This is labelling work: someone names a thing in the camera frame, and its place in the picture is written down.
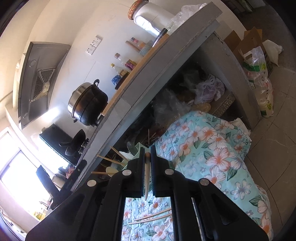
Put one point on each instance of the yellow cap sauce bottle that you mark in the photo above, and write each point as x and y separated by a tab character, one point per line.
116	69

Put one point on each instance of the white air fryer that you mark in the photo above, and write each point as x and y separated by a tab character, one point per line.
152	17

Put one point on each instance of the woven round mat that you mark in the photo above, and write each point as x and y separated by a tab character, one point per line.
136	8

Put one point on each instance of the small black pan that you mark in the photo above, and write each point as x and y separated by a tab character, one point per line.
122	80

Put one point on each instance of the green plastic utensil holder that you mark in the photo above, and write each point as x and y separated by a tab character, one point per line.
139	147

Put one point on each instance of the white plastic bag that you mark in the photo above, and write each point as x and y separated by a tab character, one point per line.
274	51

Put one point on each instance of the bag of rice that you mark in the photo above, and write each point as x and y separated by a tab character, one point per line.
261	88

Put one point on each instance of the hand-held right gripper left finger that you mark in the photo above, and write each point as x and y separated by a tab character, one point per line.
141	176

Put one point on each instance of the grey concrete counter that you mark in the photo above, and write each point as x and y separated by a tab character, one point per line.
175	51

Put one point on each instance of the cream utensil with brown tip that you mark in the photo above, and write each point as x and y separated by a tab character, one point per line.
147	176

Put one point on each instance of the black cooking pot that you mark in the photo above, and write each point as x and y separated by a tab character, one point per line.
92	106

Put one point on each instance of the cream rice paddle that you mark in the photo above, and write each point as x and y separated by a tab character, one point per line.
112	170

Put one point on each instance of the red label glass bottle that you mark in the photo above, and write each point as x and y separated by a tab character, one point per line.
126	61

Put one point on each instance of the wooden cutting board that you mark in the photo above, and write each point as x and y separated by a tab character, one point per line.
134	69

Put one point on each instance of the white plastic utensil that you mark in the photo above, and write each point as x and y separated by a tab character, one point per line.
124	155

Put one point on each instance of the black box appliance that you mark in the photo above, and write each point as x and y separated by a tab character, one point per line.
55	136

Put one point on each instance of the steel range hood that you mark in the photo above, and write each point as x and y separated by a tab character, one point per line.
34	88

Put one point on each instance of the clear plastic bag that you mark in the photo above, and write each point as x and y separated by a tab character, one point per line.
185	16

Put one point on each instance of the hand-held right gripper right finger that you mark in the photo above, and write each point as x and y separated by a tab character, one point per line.
154	176

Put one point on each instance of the black wok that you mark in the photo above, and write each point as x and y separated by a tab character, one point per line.
75	141

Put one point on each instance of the floral printed cloth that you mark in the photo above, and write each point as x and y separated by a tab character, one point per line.
208	143

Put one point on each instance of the purple plastic bag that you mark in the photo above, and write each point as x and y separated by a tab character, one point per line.
209	89

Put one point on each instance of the wooden rolling pin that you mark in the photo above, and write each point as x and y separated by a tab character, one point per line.
133	45

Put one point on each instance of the red cap sauce bottle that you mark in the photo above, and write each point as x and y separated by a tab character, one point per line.
137	41

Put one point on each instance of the pale blue bowl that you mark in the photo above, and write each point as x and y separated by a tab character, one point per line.
146	47

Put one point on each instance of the blue packet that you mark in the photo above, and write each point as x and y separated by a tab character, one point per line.
116	80

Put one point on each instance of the black flat panel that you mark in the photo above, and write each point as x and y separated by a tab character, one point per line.
46	180

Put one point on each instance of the white mug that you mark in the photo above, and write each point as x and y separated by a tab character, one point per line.
59	180

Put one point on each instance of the steel pot lid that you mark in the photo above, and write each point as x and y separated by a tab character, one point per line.
77	98

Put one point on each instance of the cardboard box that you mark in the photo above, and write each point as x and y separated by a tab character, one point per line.
240	41

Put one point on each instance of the bamboo chopstick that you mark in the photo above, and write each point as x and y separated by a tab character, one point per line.
152	213
99	172
111	160
150	219
119	153

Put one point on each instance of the gas stove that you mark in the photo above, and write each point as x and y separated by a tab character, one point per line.
83	146

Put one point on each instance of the white wall socket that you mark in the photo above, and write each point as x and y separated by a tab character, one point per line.
97	40
90	49

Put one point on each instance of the crumpled clear plastic bags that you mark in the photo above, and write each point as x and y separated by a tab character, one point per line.
168	106

